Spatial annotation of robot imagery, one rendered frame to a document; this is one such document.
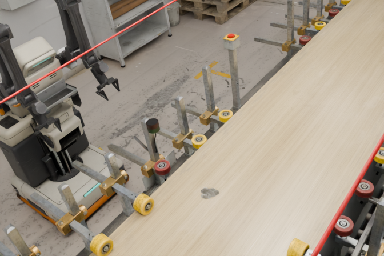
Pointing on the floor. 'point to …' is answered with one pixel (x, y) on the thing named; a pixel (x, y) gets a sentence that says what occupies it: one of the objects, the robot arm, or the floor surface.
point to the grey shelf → (103, 27)
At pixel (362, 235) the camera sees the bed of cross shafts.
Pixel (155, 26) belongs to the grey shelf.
